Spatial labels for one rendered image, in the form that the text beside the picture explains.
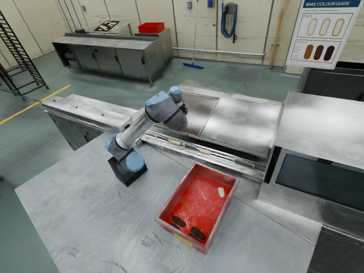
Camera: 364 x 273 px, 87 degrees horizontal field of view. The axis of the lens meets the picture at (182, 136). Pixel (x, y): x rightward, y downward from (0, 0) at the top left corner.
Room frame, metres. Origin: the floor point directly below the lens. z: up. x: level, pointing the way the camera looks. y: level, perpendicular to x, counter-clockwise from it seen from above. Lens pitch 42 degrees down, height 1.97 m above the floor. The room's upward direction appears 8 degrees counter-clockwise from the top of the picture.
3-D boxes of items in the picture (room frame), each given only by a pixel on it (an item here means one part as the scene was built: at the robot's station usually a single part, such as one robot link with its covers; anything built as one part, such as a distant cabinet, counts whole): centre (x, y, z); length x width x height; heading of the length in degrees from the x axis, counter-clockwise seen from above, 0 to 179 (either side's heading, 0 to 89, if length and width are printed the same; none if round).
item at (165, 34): (5.04, 0.36, 0.44); 0.70 x 0.55 x 0.87; 57
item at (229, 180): (0.61, -0.06, 0.88); 0.49 x 0.34 x 0.10; 143
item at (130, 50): (5.25, 1.42, 0.51); 3.00 x 1.26 x 1.03; 57
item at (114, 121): (1.82, 1.03, 0.89); 1.25 x 0.18 x 0.09; 57
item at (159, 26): (5.04, 0.36, 0.94); 0.51 x 0.36 x 0.13; 61
